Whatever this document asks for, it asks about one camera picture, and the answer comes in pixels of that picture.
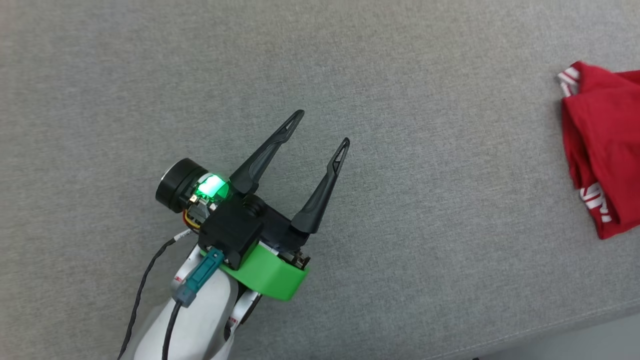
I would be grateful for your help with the red and white basketball jersey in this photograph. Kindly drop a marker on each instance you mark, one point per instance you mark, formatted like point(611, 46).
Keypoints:
point(600, 150)

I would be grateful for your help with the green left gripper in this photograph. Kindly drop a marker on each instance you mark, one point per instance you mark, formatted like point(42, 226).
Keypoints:
point(272, 277)

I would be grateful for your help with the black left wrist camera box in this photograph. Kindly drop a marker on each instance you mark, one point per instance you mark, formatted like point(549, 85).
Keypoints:
point(230, 230)

